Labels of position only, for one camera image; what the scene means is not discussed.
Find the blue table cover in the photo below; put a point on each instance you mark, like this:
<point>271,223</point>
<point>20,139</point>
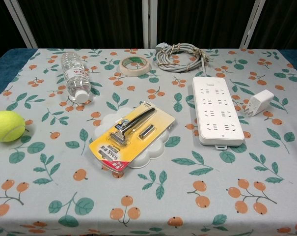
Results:
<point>6,64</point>

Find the white power strip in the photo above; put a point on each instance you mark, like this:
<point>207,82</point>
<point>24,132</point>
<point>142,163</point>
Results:
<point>218,118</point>

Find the white plug adapter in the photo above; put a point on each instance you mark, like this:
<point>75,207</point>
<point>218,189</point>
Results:
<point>260,102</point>

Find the yellow razor blister pack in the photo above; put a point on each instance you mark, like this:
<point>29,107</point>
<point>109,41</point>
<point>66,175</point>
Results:
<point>118,145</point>

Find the white flower-shaped plate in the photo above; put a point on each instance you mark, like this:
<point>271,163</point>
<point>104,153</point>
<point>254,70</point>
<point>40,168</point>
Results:
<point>155,150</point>

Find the floral print tablecloth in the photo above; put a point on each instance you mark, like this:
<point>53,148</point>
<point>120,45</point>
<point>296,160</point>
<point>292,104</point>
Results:
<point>148,196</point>

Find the yellow tennis ball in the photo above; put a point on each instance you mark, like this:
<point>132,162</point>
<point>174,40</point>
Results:
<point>7,126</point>

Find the clear plastic water bottle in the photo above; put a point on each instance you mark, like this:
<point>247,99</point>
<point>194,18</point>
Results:
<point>75,76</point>

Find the black pleated curtain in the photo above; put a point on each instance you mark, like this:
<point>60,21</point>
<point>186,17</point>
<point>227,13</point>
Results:
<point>89,22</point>

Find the white upright frame post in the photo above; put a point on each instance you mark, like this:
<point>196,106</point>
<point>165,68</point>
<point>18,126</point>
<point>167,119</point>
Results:
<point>148,24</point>

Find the beige masking tape roll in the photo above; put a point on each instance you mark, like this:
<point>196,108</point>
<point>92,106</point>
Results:
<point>125,70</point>

